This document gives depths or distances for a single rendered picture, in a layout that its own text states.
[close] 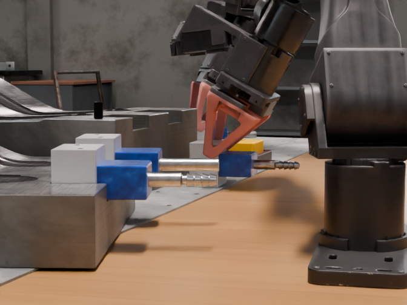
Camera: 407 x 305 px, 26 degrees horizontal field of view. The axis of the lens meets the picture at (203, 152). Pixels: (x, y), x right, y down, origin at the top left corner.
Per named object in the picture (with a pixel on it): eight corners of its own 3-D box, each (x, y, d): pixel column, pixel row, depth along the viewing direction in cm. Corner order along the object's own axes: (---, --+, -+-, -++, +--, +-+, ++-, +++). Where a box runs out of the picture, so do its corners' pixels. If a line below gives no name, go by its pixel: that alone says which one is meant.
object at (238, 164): (301, 184, 109) (302, 141, 108) (296, 190, 104) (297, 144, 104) (198, 181, 112) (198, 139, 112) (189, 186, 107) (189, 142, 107)
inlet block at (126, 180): (217, 207, 75) (217, 144, 74) (216, 218, 70) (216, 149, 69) (63, 206, 75) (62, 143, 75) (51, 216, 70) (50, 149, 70)
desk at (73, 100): (115, 141, 1078) (115, 79, 1071) (75, 152, 942) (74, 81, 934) (60, 140, 1094) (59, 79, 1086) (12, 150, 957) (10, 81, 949)
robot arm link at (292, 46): (245, 36, 109) (272, -15, 108) (284, 57, 110) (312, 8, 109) (252, 43, 103) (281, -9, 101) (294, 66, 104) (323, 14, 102)
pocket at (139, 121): (150, 146, 103) (149, 115, 102) (131, 150, 98) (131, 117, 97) (114, 145, 104) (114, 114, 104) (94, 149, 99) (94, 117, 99)
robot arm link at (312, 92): (298, 82, 72) (311, 83, 66) (403, 81, 72) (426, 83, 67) (297, 159, 72) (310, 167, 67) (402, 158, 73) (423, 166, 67)
